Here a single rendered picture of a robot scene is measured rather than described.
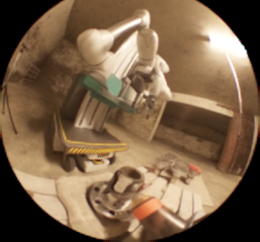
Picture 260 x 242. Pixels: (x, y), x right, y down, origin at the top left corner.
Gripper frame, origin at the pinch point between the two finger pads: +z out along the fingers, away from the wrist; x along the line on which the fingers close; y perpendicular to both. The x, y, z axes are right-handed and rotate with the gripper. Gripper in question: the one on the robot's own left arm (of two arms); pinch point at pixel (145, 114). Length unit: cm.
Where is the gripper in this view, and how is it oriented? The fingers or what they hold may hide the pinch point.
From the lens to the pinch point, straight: 68.0
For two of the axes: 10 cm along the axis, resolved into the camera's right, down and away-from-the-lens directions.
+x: 4.9, 3.1, 8.2
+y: 7.7, 2.8, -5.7
